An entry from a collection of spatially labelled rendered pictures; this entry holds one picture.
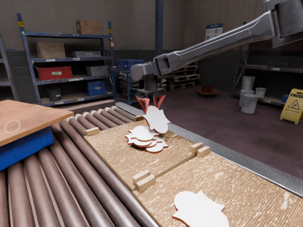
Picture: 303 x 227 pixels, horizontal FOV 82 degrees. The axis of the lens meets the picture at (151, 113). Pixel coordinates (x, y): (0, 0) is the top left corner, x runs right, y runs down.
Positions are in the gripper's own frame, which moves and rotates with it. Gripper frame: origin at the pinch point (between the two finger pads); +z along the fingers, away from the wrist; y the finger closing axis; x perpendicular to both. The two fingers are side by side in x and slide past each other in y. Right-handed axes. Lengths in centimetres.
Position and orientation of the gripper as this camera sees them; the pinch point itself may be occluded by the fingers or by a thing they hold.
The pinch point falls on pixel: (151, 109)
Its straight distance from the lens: 77.1
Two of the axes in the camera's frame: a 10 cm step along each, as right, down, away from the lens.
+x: -6.6, -2.6, 7.1
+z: 0.0, 9.4, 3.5
